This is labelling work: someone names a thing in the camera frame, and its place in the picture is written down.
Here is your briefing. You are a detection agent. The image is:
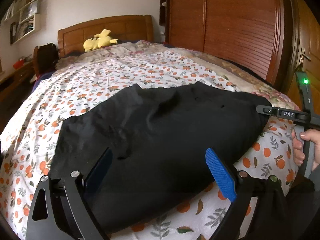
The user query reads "orange print bed sheet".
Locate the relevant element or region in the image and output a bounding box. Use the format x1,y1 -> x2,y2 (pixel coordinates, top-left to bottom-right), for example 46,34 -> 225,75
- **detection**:
0,48 -> 304,240

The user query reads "wooden desk by window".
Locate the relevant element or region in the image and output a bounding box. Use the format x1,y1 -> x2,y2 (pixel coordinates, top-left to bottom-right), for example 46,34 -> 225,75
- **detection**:
0,61 -> 35,132

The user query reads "wooden headboard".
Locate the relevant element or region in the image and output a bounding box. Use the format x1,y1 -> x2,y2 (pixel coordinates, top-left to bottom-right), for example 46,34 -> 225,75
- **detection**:
57,15 -> 155,58

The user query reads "yellow plush toy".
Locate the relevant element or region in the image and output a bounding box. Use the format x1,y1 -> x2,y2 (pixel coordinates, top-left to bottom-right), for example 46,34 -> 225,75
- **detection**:
83,29 -> 120,52

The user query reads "door handle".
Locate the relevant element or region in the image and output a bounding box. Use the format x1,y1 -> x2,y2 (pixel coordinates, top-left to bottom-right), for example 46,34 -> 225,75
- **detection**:
298,47 -> 311,65

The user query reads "white wall shelf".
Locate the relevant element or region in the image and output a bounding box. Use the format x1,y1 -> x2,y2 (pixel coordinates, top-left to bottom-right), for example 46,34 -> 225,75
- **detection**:
4,0 -> 43,45

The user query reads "person right hand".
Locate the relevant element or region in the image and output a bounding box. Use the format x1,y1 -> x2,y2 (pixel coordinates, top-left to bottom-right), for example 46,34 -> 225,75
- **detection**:
291,129 -> 320,171

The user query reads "grey sleeve forearm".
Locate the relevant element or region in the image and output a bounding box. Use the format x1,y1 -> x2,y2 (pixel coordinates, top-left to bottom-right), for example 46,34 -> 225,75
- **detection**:
309,165 -> 320,192

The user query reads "floral quilt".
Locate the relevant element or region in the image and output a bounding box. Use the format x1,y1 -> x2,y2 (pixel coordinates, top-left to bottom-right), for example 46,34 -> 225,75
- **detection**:
55,40 -> 299,110

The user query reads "red bowl on desk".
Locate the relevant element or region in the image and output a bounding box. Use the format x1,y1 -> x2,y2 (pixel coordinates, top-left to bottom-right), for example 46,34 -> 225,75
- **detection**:
13,59 -> 25,70

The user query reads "wooden louvered wardrobe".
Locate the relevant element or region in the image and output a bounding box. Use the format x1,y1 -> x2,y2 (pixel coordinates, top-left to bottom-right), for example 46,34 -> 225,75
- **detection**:
165,0 -> 292,90

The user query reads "black backpack on chair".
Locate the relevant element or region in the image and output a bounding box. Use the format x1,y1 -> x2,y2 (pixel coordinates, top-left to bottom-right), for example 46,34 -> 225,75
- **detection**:
33,43 -> 59,78

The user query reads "black trench coat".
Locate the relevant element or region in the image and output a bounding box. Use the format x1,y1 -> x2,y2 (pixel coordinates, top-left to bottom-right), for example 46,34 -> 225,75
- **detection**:
49,82 -> 269,233

